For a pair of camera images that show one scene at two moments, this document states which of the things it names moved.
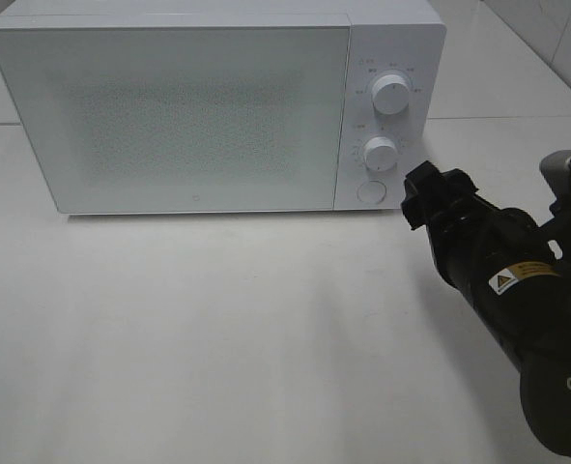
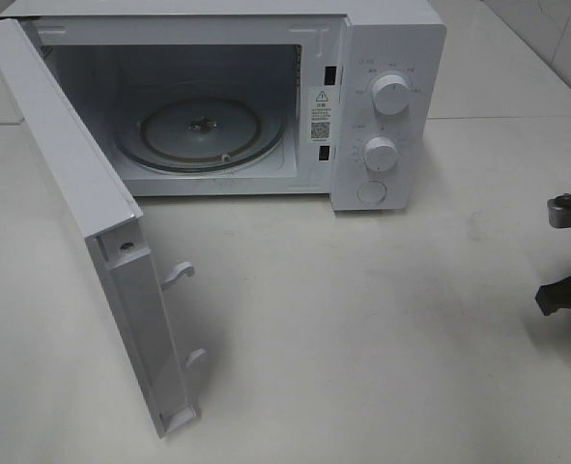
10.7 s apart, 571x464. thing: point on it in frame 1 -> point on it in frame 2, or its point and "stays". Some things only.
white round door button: x=371 y=191 stays
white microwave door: x=132 y=120 -> x=109 y=218
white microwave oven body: x=174 y=106 stays
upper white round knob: x=390 y=94 stays
